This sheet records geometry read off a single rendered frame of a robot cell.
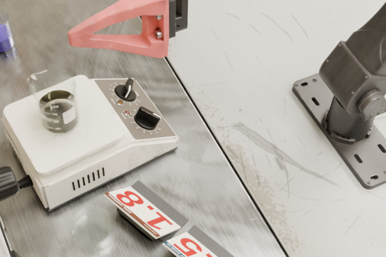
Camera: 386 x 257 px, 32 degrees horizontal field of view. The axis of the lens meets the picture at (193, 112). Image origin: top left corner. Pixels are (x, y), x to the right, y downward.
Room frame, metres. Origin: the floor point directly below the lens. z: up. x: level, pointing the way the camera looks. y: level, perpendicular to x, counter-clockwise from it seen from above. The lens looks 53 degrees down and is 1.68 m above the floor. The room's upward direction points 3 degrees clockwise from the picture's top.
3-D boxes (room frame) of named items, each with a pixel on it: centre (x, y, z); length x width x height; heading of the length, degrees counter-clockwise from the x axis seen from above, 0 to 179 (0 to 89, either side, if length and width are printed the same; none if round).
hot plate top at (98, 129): (0.50, 0.16, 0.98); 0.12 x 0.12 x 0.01; 35
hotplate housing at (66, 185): (0.52, 0.14, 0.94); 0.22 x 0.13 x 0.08; 125
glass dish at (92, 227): (0.39, 0.12, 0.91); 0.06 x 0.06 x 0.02
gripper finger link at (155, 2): (0.38, 0.06, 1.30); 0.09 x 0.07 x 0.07; 119
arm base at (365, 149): (0.58, -0.22, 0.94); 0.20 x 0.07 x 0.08; 29
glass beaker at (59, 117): (0.50, 0.17, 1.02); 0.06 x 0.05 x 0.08; 74
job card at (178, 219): (0.42, 0.05, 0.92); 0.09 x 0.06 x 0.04; 51
